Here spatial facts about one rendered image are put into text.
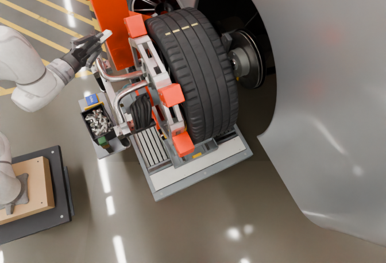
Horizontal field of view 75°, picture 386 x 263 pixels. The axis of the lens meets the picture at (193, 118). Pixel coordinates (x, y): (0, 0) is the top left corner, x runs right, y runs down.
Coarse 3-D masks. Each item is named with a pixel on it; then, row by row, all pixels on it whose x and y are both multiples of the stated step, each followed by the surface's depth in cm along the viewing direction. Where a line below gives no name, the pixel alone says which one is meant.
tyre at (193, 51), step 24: (168, 24) 104; (192, 24) 103; (168, 48) 98; (192, 48) 99; (216, 48) 100; (192, 72) 97; (216, 72) 100; (192, 96) 99; (216, 96) 103; (192, 120) 104; (216, 120) 110
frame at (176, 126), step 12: (144, 36) 107; (132, 48) 127; (144, 48) 106; (144, 60) 102; (156, 60) 102; (156, 84) 98; (168, 84) 100; (168, 108) 103; (168, 120) 105; (180, 120) 107; (168, 132) 133; (180, 132) 114
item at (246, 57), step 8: (240, 32) 128; (240, 40) 130; (248, 40) 123; (232, 48) 141; (240, 48) 133; (248, 48) 126; (256, 48) 123; (232, 56) 135; (240, 56) 130; (248, 56) 129; (256, 56) 122; (240, 64) 130; (248, 64) 131; (256, 64) 125; (240, 72) 134; (248, 72) 135; (256, 72) 127; (240, 80) 147; (248, 80) 138; (256, 80) 130; (248, 88) 142
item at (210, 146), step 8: (168, 144) 189; (208, 144) 189; (216, 144) 190; (168, 152) 185; (192, 152) 188; (200, 152) 189; (208, 152) 188; (176, 160) 185; (184, 160) 182; (192, 160) 189
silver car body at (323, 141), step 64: (192, 0) 140; (256, 0) 89; (320, 0) 65; (384, 0) 52; (320, 64) 73; (384, 64) 56; (320, 128) 84; (384, 128) 62; (320, 192) 98; (384, 192) 70
